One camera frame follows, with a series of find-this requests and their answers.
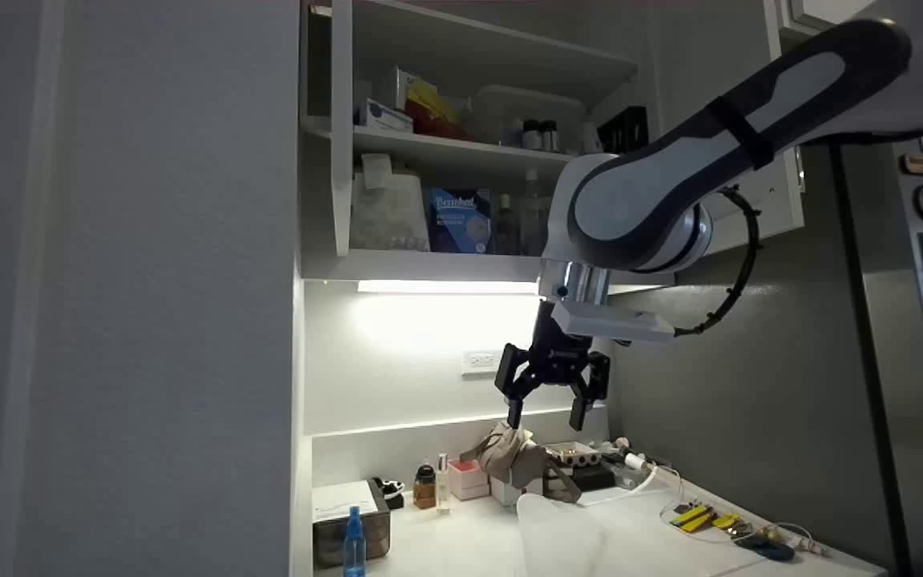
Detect blue box on shelf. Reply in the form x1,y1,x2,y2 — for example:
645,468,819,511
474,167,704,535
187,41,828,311
430,189,489,254

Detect stainless steel refrigerator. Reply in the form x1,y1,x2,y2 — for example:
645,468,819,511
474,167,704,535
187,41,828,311
829,124,923,577

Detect dark brick box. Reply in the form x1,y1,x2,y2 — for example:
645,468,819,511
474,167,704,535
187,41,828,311
551,443,622,490

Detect white wall outlet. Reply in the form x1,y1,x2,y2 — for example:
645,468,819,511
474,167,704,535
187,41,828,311
462,349,501,376

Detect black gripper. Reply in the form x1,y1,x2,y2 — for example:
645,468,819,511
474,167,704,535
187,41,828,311
493,302,609,428

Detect grey metal box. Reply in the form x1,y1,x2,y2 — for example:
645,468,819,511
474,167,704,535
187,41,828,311
312,482,390,566

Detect under-cabinet light strip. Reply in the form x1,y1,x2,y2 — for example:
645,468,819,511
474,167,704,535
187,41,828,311
356,278,535,294

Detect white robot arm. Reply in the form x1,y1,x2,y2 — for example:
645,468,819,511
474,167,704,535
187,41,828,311
493,0,923,424

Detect amber small bottle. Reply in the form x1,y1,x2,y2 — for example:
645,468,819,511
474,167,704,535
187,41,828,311
413,464,438,511

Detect white upper cabinet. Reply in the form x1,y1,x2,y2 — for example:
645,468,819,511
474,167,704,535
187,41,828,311
301,0,782,282

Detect yellow handled tool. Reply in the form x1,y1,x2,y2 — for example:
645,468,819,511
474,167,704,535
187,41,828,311
672,503,741,533

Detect white plastic bag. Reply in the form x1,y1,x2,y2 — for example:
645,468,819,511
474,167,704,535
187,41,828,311
348,155,430,250

